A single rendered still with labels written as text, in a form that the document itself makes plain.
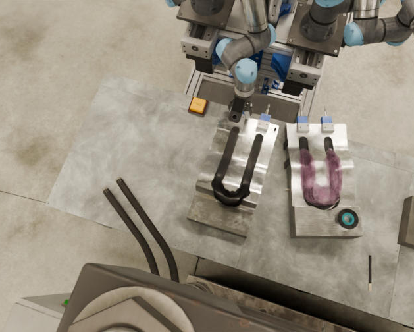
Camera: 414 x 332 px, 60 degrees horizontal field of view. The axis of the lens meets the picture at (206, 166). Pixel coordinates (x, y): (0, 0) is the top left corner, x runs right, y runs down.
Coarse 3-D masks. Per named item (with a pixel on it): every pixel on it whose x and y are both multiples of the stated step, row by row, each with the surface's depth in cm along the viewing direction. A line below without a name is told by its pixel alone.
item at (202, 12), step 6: (192, 0) 155; (198, 0) 151; (204, 0) 150; (210, 0) 150; (216, 0) 151; (222, 0) 154; (192, 6) 156; (198, 6) 153; (204, 6) 152; (210, 6) 152; (216, 6) 154; (222, 6) 156; (198, 12) 156; (204, 12) 154; (210, 12) 154; (216, 12) 155
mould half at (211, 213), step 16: (224, 112) 158; (224, 128) 156; (240, 128) 156; (272, 128) 155; (224, 144) 154; (240, 144) 154; (272, 144) 153; (208, 160) 151; (240, 160) 152; (208, 176) 145; (240, 176) 146; (256, 176) 148; (208, 192) 148; (256, 192) 142; (192, 208) 149; (208, 208) 149; (224, 208) 148; (240, 208) 148; (208, 224) 147; (224, 224) 146; (240, 224) 146
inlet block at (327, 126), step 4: (324, 108) 161; (324, 112) 160; (324, 116) 159; (328, 116) 159; (324, 120) 158; (328, 120) 158; (324, 124) 156; (328, 124) 156; (332, 124) 156; (324, 128) 155; (328, 128) 155; (332, 128) 155; (324, 132) 157; (328, 132) 157; (332, 132) 157
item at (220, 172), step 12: (228, 144) 155; (252, 144) 154; (228, 156) 153; (252, 156) 153; (252, 168) 151; (216, 180) 147; (216, 192) 149; (228, 192) 143; (240, 192) 147; (228, 204) 147
